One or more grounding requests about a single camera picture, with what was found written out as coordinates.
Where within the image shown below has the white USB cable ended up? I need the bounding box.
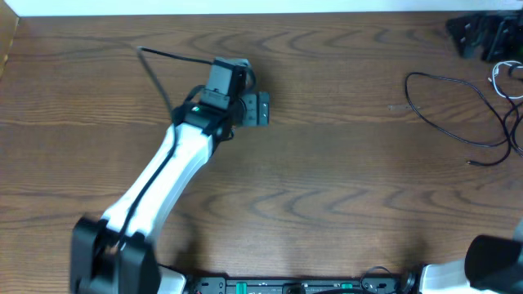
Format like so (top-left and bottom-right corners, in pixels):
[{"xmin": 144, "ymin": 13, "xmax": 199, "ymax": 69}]
[{"xmin": 488, "ymin": 60, "xmax": 523, "ymax": 101}]

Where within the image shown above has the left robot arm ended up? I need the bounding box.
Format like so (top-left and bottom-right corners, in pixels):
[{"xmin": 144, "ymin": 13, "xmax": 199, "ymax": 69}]
[{"xmin": 69, "ymin": 57, "xmax": 270, "ymax": 294}]

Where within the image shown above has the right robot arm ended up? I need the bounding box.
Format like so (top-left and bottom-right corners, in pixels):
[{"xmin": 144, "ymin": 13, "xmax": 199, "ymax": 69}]
[{"xmin": 395, "ymin": 11, "xmax": 522, "ymax": 294}]

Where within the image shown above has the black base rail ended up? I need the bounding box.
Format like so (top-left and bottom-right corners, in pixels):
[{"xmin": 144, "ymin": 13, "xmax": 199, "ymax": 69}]
[{"xmin": 181, "ymin": 266, "xmax": 416, "ymax": 294}]

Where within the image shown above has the black USB cable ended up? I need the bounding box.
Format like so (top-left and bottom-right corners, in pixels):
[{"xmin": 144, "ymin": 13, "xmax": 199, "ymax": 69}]
[
  {"xmin": 404, "ymin": 72, "xmax": 523, "ymax": 167},
  {"xmin": 501, "ymin": 100, "xmax": 523, "ymax": 158}
]

